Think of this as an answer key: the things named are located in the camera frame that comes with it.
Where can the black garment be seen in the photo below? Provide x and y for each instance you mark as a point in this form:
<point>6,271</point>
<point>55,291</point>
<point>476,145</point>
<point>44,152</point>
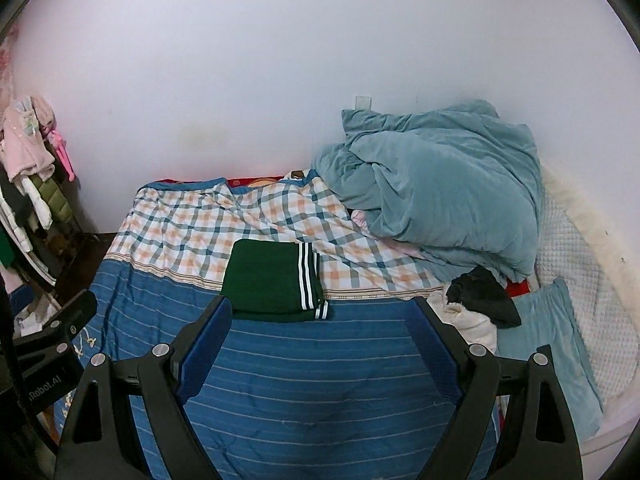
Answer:
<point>487,300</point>

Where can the white hanging garment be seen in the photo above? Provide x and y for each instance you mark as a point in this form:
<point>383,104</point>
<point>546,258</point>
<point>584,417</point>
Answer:
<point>40,210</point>

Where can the olive padded vest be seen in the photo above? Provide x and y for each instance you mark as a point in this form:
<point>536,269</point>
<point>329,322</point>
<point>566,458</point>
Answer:
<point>55,200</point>

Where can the pale pink cloth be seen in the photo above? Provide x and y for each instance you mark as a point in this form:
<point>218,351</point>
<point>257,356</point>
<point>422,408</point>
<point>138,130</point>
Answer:
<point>361,220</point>

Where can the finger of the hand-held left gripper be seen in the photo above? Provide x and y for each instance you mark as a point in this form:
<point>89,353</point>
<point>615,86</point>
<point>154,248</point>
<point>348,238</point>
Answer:
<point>75,312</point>

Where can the bright pink hanger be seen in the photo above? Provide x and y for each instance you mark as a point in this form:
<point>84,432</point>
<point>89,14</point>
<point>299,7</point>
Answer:
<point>64,155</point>

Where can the pink hanging garment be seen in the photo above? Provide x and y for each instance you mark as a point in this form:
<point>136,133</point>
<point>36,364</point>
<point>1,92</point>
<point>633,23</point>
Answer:
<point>25,145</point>

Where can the light blue pillow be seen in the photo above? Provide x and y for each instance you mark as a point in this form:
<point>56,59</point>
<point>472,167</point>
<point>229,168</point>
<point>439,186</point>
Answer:
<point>545,345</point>

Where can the blue striped plaid bedsheet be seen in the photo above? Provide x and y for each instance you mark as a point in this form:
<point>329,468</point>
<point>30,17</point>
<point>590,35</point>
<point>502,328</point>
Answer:
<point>300,410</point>

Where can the green jacket with white stripes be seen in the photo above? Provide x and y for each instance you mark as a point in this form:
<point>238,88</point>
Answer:
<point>270,280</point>

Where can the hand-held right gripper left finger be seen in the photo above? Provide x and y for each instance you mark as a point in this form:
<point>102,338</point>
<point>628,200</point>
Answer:
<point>205,350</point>

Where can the clear wall hook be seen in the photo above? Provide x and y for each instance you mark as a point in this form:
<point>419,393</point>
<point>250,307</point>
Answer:
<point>363,101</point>

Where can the white quilted blanket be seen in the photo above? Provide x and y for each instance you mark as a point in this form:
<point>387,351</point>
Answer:
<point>585,260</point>

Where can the cream garment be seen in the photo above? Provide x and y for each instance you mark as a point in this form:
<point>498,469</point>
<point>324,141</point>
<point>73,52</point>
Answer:
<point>465,329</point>

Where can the blue-grey duvet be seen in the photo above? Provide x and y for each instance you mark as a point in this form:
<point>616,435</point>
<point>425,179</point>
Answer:
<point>440,195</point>

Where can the red mattress cover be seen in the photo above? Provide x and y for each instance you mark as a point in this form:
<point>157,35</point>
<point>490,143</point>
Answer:
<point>255,180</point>

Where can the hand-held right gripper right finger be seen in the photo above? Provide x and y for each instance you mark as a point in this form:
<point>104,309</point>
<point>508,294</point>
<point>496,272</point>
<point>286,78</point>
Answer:
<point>435,355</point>

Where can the green hanging garment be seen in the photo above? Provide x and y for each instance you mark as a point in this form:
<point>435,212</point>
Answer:
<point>5,250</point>

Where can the metal clothes rack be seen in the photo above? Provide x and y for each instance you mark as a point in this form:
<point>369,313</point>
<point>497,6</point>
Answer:
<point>35,265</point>

